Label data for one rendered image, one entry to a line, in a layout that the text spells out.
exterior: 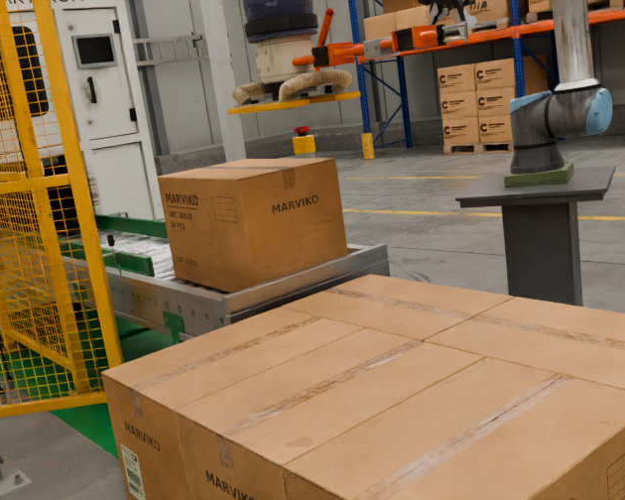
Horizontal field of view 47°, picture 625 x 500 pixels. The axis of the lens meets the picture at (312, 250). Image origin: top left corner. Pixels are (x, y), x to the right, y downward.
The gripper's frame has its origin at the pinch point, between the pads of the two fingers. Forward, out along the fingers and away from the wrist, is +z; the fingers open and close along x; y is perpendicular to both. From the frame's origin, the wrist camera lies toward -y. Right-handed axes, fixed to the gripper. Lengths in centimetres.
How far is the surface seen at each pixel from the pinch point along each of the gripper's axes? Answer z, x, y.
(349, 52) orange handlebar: -1.7, 3.8, -30.1
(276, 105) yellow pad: 14, 21, -45
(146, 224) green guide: 121, 179, -49
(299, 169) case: 44, 36, -32
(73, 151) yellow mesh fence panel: 42, 100, -89
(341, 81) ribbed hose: 11.8, 19.4, -23.3
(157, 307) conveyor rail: 91, 59, -82
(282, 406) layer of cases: 50, -52, -88
